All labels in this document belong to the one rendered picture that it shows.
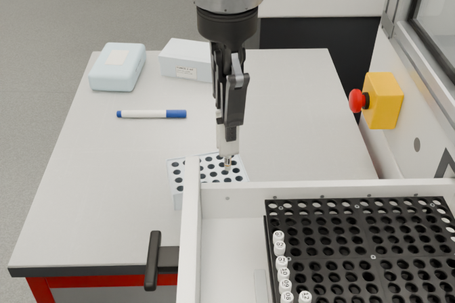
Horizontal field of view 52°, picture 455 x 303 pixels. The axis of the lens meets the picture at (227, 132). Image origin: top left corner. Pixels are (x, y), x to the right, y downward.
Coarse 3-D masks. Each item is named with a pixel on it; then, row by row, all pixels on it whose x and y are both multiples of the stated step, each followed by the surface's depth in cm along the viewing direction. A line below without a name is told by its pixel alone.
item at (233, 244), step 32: (224, 192) 61; (256, 192) 61; (288, 192) 61; (320, 192) 61; (352, 192) 61; (384, 192) 61; (416, 192) 62; (448, 192) 62; (224, 224) 63; (256, 224) 63; (224, 256) 59; (256, 256) 59; (224, 288) 55
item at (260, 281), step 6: (258, 270) 56; (264, 270) 56; (258, 276) 55; (264, 276) 55; (258, 282) 55; (264, 282) 55; (258, 288) 54; (264, 288) 54; (258, 294) 53; (264, 294) 53; (258, 300) 53; (264, 300) 53
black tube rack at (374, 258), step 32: (288, 224) 58; (320, 224) 58; (352, 224) 58; (384, 224) 55; (416, 224) 55; (448, 224) 55; (288, 256) 51; (320, 256) 51; (352, 256) 51; (384, 256) 51; (416, 256) 51; (448, 256) 51; (320, 288) 51; (352, 288) 51; (384, 288) 48; (416, 288) 48; (448, 288) 52
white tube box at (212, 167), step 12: (204, 156) 80; (216, 156) 80; (168, 168) 77; (180, 168) 77; (204, 168) 77; (216, 168) 77; (240, 168) 77; (168, 180) 80; (180, 180) 76; (204, 180) 75; (216, 180) 76; (228, 180) 76; (240, 180) 77; (180, 192) 73; (180, 204) 74
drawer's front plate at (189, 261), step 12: (192, 156) 60; (192, 168) 58; (192, 180) 56; (192, 192) 55; (192, 204) 53; (192, 216) 52; (192, 228) 51; (180, 240) 50; (192, 240) 49; (180, 252) 48; (192, 252) 48; (180, 264) 47; (192, 264) 47; (180, 276) 46; (192, 276) 46; (180, 288) 45; (192, 288) 45; (180, 300) 44; (192, 300) 44
